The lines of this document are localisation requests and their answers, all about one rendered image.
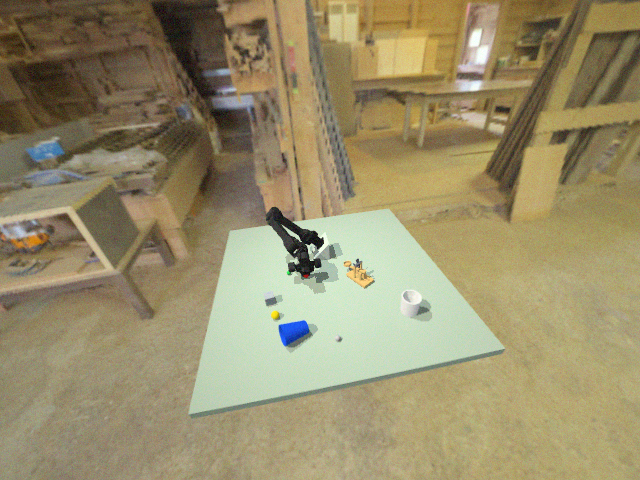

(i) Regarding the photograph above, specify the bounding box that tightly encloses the white paper cup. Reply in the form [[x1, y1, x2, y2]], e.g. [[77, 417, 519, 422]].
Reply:
[[401, 290, 421, 318]]

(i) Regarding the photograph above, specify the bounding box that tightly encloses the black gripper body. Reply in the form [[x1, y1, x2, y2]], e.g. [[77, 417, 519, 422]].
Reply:
[[288, 258, 322, 272]]

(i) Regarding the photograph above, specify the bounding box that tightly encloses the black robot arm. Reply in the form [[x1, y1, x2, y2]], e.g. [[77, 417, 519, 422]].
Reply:
[[266, 207, 324, 275]]

